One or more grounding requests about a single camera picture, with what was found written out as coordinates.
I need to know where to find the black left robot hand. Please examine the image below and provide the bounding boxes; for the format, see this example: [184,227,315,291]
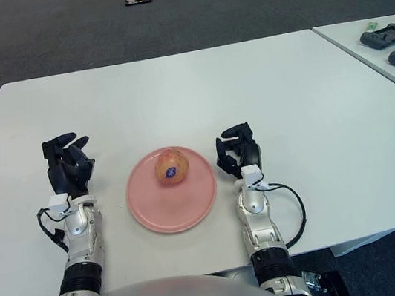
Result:
[39,129,101,204]

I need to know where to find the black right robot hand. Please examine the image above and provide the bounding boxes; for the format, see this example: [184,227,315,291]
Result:
[210,119,265,182]

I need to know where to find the red yellow apple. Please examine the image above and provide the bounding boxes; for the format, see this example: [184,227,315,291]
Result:
[151,146,193,188]

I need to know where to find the pink round plate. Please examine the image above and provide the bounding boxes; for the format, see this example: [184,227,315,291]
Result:
[119,140,225,241]

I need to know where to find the black stand base with caster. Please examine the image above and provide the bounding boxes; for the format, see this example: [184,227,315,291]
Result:
[301,265,353,296]

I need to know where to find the dark flat packet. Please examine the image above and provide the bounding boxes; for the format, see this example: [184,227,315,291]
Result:
[124,0,154,8]

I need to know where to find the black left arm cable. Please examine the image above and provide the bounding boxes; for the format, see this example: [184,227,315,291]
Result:
[35,204,74,258]

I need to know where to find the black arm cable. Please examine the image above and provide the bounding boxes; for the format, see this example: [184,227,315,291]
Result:
[262,177,310,251]
[35,204,74,258]

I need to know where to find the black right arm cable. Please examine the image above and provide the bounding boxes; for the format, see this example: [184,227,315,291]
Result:
[262,177,310,251]

